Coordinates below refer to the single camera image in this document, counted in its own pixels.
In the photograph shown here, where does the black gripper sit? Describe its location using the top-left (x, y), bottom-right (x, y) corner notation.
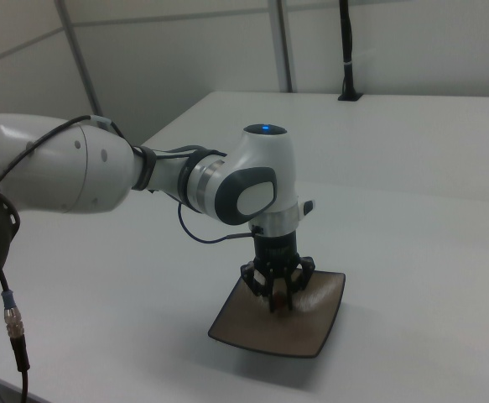
top-left (238, 229), bottom-right (316, 315)

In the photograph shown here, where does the red strawberry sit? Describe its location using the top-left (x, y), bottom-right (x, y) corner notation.
top-left (272, 291), bottom-right (290, 314)

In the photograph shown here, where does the square brown ceramic plate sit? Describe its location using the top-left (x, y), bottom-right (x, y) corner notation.
top-left (207, 268), bottom-right (346, 359)

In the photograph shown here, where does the thin blue cable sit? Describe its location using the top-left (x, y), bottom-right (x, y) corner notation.
top-left (176, 202), bottom-right (257, 245)

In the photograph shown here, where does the grey metal partition post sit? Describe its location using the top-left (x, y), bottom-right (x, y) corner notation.
top-left (275, 0), bottom-right (294, 93)
top-left (55, 0), bottom-right (105, 118)

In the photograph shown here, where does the black camera pole with base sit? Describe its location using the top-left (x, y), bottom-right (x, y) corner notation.
top-left (337, 0), bottom-right (363, 102)

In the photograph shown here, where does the black cable with connector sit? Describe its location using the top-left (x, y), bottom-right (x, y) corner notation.
top-left (0, 115), bottom-right (231, 403)

